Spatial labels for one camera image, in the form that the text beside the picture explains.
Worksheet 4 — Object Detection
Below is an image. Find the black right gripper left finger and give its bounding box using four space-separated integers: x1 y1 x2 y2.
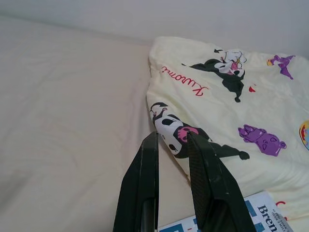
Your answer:
112 131 160 232

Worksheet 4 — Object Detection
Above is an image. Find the cream sheeted mattress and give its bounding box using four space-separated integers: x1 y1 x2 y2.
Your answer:
0 14 309 232

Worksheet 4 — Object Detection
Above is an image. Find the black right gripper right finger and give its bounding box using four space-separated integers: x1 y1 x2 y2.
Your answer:
186 132 257 232

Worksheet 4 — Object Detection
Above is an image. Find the cream cartoon print blanket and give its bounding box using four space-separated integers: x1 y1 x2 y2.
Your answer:
146 36 309 222

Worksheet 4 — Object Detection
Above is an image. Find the blue and white book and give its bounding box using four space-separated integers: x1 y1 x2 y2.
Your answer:
158 190 294 232

